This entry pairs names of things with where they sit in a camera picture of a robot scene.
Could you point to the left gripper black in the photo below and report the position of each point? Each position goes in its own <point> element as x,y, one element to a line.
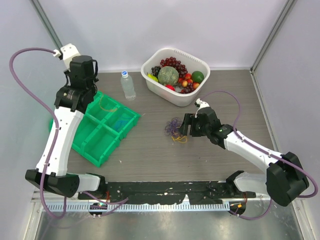
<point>67,73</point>

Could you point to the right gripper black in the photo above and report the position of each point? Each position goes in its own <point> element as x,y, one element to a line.
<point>189,118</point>

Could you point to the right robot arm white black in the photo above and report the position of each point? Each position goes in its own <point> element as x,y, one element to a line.
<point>282,178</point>

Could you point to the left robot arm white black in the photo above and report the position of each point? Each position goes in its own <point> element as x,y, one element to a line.
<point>71,103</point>

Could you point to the red apple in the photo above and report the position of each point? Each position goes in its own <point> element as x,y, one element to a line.
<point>170,87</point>

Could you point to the clear water bottle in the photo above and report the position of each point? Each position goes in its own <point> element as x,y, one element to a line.
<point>127,86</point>

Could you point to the green compartment tray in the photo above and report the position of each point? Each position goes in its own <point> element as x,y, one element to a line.
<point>105,123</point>

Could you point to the cherry cluster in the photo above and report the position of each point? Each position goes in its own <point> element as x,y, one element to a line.
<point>186,84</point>

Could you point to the white plastic basket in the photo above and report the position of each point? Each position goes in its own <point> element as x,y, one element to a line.
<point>192,63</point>

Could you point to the green lime fruit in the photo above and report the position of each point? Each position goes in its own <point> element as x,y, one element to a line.
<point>197,77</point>

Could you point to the green round melon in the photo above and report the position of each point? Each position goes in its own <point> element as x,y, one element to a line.
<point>168,76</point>

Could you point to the yellow banana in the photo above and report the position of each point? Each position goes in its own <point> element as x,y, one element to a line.
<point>154,78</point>

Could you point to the dark grape bunch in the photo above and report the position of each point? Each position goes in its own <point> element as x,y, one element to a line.
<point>155,70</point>

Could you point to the red grape bunch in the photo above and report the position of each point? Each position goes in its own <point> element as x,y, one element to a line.
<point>175,63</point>

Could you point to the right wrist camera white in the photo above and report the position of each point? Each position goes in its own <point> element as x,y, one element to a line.
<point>200,104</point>

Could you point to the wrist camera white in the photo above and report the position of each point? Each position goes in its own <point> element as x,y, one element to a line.
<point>200,104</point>
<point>66,53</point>

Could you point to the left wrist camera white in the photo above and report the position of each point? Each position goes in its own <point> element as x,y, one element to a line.
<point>66,53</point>

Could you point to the aluminium frame rail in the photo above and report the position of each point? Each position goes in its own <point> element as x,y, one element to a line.
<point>36,196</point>

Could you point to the slotted white cable duct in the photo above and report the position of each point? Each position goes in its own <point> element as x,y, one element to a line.
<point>185,206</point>

